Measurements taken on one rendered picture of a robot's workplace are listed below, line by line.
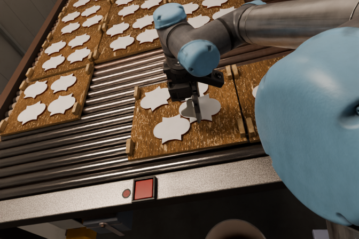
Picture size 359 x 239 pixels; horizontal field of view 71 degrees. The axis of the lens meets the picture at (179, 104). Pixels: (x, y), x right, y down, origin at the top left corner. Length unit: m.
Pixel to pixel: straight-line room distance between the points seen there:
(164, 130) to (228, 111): 0.24
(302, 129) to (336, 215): 0.06
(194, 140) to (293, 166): 0.67
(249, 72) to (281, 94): 0.85
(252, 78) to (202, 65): 0.51
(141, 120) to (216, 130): 0.30
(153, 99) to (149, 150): 0.23
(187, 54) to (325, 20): 0.25
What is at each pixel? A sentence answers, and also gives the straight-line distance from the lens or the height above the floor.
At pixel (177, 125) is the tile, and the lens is 0.90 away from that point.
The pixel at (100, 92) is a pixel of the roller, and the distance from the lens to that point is 1.26.
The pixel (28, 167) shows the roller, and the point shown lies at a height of 0.92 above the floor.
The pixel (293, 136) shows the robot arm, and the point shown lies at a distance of 0.19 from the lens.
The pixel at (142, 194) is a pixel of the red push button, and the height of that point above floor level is 0.93.
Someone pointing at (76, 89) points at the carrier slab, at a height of 0.94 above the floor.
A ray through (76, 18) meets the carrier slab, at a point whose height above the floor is 0.94.
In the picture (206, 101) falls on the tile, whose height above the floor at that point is 1.02.
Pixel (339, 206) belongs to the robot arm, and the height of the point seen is 1.47.
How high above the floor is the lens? 1.64
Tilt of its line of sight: 46 degrees down
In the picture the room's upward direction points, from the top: 24 degrees counter-clockwise
